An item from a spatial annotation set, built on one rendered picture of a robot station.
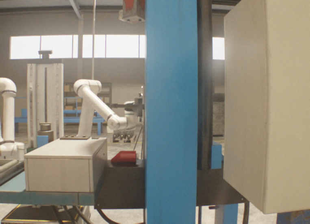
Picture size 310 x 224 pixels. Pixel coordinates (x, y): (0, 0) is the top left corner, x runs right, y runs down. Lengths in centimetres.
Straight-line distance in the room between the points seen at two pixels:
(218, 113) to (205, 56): 838
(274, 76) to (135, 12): 117
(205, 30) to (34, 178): 87
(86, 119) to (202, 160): 140
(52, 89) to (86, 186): 169
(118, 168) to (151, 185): 27
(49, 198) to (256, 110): 71
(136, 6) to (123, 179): 99
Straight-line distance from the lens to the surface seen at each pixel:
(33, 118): 246
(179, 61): 83
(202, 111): 100
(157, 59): 82
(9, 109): 216
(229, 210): 124
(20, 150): 237
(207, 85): 100
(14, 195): 94
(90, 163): 82
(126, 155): 113
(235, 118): 53
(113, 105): 133
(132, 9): 151
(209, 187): 116
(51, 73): 245
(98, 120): 987
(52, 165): 86
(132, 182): 110
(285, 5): 46
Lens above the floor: 137
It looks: 1 degrees down
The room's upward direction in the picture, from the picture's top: straight up
